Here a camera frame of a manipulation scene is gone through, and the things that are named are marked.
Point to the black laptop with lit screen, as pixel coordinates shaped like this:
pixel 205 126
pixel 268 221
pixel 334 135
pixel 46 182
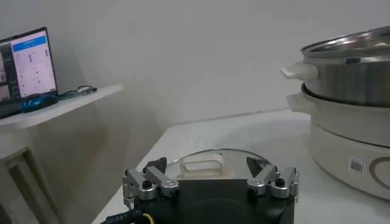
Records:
pixel 33 67

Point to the white side table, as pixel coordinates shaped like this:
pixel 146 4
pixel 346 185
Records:
pixel 76 102

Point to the small black device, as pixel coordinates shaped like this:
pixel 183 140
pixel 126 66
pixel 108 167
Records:
pixel 90 90

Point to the round glass pot lid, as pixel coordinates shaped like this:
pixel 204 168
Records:
pixel 201 156

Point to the dark blue object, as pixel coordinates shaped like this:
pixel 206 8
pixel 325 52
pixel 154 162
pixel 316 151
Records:
pixel 39 103

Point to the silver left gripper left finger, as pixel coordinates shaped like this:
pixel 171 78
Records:
pixel 158 178

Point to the stainless steel steamer basket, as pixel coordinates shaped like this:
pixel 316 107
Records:
pixel 344 85

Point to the white electric cooker base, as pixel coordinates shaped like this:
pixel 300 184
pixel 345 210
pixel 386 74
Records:
pixel 335 152

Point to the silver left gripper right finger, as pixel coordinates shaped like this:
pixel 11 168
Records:
pixel 265 175

